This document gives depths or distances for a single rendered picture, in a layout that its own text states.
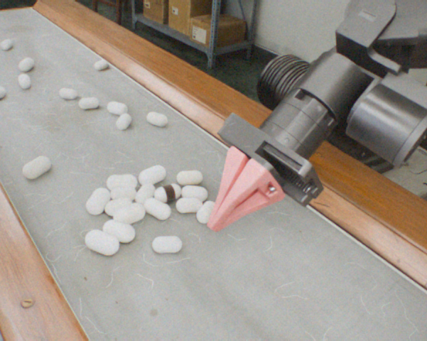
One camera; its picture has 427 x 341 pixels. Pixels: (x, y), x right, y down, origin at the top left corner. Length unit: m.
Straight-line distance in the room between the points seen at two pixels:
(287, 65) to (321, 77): 0.42
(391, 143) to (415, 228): 0.16
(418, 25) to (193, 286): 0.32
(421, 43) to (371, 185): 0.21
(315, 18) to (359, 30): 2.36
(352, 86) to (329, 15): 2.32
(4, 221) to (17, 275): 0.08
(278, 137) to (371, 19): 0.14
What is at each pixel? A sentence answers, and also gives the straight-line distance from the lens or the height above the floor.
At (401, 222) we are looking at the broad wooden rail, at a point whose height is 0.76.
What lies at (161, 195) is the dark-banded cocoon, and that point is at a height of 0.76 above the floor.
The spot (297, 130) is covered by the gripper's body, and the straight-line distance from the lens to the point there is 0.34.
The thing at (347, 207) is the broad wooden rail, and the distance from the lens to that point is 0.48.
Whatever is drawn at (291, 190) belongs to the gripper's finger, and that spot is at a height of 0.83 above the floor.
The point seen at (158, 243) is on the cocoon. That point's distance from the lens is 0.39.
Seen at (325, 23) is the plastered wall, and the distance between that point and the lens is 2.70.
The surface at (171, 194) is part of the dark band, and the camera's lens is 0.45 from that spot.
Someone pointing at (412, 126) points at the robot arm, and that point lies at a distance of 0.34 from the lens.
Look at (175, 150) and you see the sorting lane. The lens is 0.55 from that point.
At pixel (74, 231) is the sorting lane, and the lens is 0.44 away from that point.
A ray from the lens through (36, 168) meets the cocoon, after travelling 0.51.
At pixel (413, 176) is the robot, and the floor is 0.47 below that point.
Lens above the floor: 1.05
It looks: 37 degrees down
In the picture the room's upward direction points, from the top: 6 degrees clockwise
